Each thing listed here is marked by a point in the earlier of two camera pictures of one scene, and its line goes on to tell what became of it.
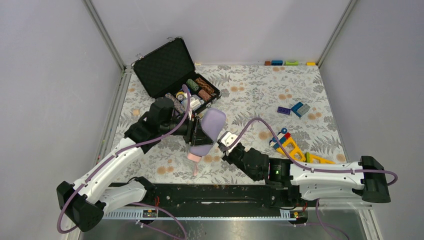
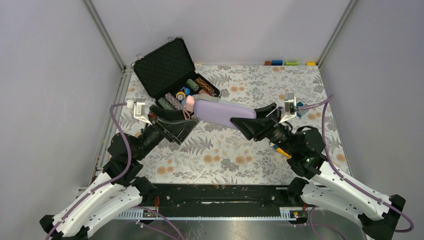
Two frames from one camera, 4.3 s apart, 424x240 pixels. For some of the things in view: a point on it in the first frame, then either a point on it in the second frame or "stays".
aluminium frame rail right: [336, 33] stays
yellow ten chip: [180, 96] stays
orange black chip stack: [208, 87] stays
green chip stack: [192, 84] stays
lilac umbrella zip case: [214, 120] to [209, 108]
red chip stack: [204, 95] stays
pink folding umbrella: [195, 158] to [189, 107]
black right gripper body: [230, 154] to [269, 123]
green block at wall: [294, 63] stays
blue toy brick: [295, 108] stays
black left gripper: [195, 131] to [160, 126]
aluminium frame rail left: [126, 70] stays
